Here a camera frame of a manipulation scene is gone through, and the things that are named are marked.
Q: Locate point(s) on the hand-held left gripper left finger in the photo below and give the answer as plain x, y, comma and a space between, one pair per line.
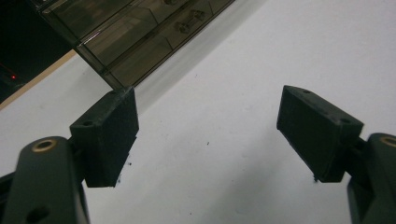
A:
107, 140

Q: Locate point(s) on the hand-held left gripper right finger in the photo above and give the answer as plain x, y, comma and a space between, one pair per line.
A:
314, 133

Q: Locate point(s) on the smoky transparent compartment box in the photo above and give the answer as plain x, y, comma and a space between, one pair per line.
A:
124, 46

